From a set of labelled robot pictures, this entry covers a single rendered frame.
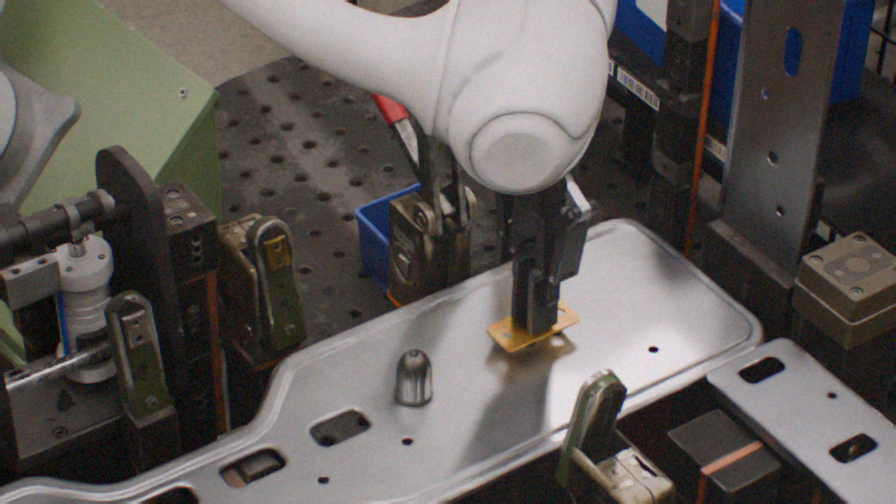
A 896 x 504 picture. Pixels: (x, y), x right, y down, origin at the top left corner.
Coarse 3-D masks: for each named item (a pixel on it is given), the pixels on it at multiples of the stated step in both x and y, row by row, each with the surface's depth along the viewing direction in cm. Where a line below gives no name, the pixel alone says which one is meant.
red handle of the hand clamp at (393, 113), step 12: (372, 96) 192; (384, 108) 191; (396, 108) 191; (384, 120) 191; (396, 120) 190; (396, 132) 191; (408, 132) 190; (408, 144) 190; (408, 156) 190; (444, 192) 189; (444, 204) 189; (444, 216) 189
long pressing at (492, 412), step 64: (640, 256) 194; (384, 320) 186; (448, 320) 187; (640, 320) 187; (704, 320) 187; (320, 384) 180; (384, 384) 180; (448, 384) 180; (512, 384) 180; (576, 384) 180; (640, 384) 180; (256, 448) 173; (320, 448) 173; (384, 448) 174; (448, 448) 174; (512, 448) 174
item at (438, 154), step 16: (416, 128) 185; (432, 144) 184; (432, 160) 185; (448, 160) 187; (432, 176) 186; (448, 176) 188; (432, 192) 186; (448, 192) 190; (464, 192) 189; (432, 208) 188; (464, 208) 189; (464, 224) 190
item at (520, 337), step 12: (564, 312) 185; (492, 324) 183; (504, 324) 183; (516, 324) 183; (564, 324) 183; (492, 336) 182; (516, 336) 182; (528, 336) 182; (540, 336) 182; (504, 348) 181; (516, 348) 181
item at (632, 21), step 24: (624, 0) 217; (648, 0) 212; (744, 0) 225; (864, 0) 202; (624, 24) 219; (648, 24) 214; (720, 24) 201; (864, 24) 205; (648, 48) 216; (720, 48) 203; (792, 48) 202; (840, 48) 205; (864, 48) 207; (720, 72) 204; (792, 72) 204; (840, 72) 207; (720, 96) 205; (840, 96) 209; (720, 120) 207
